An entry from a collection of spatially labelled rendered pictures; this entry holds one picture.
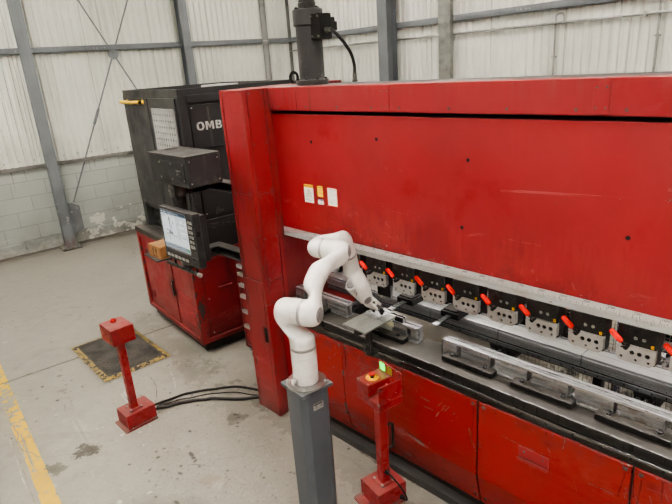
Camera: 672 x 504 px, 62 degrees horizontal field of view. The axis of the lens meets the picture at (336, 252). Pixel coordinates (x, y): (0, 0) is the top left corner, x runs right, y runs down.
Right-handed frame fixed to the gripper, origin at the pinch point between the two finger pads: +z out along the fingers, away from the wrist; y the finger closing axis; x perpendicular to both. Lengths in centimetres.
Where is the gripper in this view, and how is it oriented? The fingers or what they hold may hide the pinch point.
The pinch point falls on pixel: (377, 310)
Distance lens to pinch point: 328.4
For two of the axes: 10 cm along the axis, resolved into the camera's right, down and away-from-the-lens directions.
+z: 5.1, 5.4, 6.7
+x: -5.0, 8.2, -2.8
